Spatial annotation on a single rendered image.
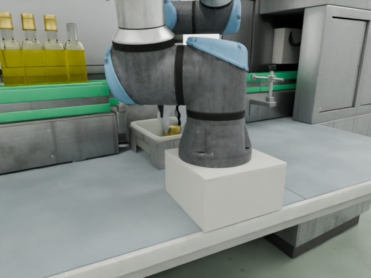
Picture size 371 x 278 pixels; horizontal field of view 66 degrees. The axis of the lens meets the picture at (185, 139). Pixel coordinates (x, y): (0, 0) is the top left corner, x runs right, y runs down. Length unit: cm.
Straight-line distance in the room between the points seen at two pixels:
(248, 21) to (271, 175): 111
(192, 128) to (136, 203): 21
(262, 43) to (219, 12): 96
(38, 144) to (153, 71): 45
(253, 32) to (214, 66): 108
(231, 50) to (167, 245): 35
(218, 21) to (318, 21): 74
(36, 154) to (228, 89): 56
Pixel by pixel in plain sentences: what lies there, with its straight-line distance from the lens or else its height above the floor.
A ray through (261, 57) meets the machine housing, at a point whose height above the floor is 103.
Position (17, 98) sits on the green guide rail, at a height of 94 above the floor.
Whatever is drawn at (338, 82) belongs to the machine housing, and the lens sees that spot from 151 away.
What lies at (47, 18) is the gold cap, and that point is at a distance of 98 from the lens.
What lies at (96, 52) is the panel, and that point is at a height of 106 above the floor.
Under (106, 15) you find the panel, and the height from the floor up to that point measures 119.
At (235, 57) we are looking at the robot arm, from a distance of 52.
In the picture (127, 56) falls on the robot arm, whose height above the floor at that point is 105.
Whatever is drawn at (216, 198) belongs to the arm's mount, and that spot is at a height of 81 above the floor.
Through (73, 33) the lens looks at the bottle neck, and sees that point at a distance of 99.
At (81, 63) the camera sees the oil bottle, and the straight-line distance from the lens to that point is 98.
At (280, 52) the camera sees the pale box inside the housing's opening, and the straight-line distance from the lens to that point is 164.
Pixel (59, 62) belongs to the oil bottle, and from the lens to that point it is 96.
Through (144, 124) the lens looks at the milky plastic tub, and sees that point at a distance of 96.
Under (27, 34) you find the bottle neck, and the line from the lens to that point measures 97.
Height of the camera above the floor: 106
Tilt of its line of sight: 17 degrees down
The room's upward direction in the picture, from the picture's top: straight up
